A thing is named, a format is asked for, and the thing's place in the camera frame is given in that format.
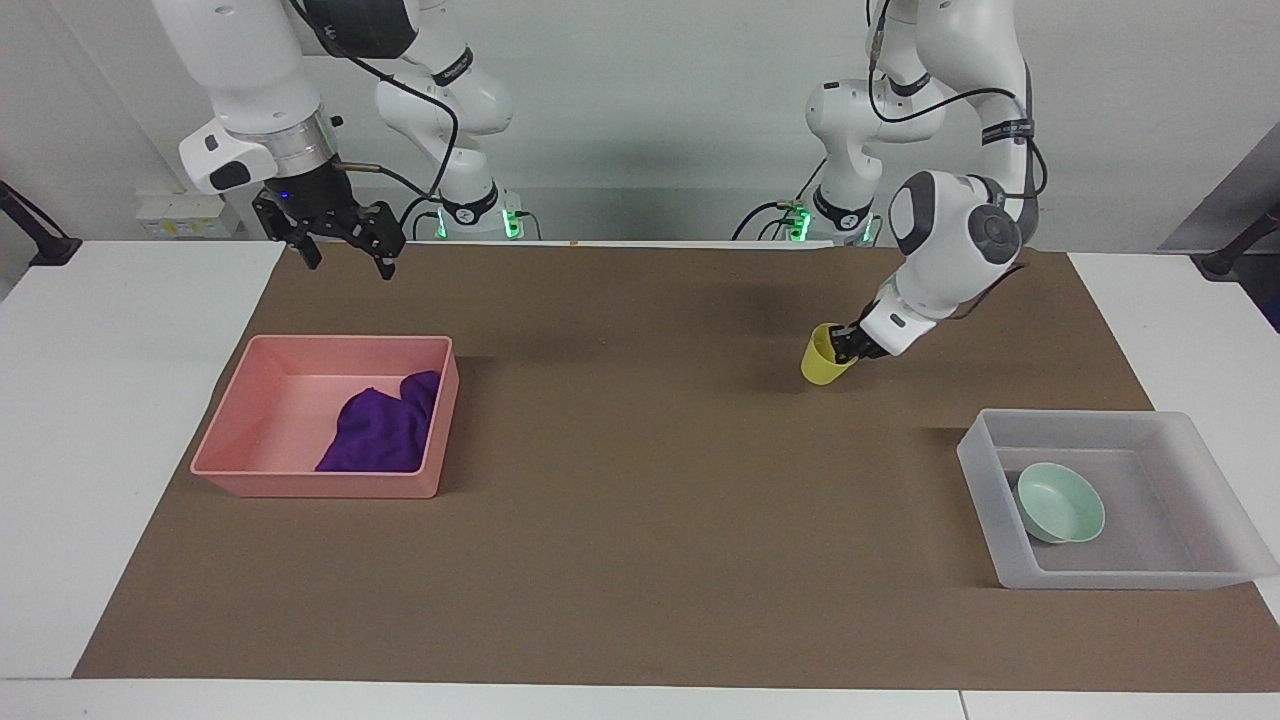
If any purple cloth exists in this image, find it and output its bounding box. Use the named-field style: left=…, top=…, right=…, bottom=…
left=315, top=370, right=443, bottom=474

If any pink plastic box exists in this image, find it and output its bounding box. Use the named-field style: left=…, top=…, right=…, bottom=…
left=190, top=335, right=461, bottom=500

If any black stand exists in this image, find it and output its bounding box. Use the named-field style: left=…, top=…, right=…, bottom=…
left=0, top=179, right=84, bottom=268
left=1199, top=200, right=1280, bottom=282

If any black cable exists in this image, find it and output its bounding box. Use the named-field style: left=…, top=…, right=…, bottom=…
left=866, top=0, right=1048, bottom=323
left=398, top=194, right=447, bottom=242
left=288, top=0, right=462, bottom=227
left=731, top=157, right=832, bottom=243

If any white wall socket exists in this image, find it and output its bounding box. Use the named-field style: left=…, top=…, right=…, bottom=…
left=134, top=193, right=238, bottom=240

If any translucent plastic box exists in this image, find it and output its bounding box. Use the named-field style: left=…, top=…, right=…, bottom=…
left=956, top=408, right=1280, bottom=591

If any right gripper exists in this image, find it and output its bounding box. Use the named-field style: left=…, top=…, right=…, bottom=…
left=252, top=163, right=407, bottom=282

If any light green bowl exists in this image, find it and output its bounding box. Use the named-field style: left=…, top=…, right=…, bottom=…
left=1016, top=461, right=1107, bottom=546

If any yellow plastic cup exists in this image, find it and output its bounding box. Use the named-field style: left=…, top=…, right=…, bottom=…
left=800, top=322, right=860, bottom=387

